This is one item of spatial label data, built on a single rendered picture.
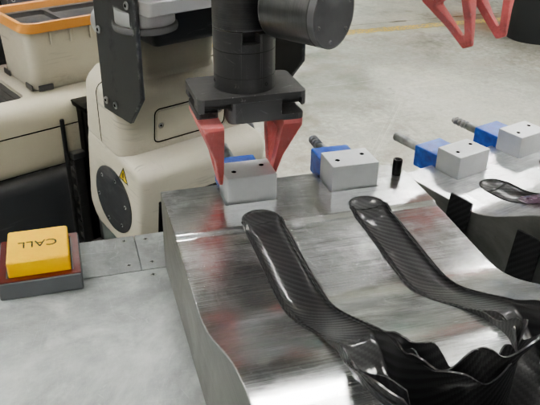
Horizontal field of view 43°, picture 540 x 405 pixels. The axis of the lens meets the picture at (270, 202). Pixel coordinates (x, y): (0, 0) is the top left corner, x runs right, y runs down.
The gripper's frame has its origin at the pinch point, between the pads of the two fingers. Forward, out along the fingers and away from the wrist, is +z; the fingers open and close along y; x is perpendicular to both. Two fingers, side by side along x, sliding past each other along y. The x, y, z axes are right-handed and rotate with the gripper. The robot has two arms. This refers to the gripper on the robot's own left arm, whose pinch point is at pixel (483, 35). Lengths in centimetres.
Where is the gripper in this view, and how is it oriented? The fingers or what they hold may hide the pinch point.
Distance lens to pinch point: 88.7
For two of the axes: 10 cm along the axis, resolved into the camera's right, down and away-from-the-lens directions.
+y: 7.6, -3.0, 5.7
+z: 2.7, 9.5, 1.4
